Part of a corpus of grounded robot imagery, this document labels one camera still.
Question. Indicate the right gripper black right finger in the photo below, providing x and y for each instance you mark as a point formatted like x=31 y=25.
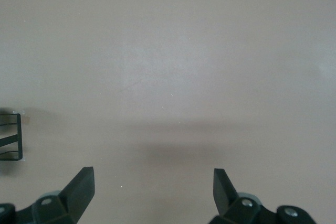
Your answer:
x=225 y=197

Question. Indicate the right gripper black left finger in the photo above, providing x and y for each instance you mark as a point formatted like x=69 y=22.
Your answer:
x=76 y=192

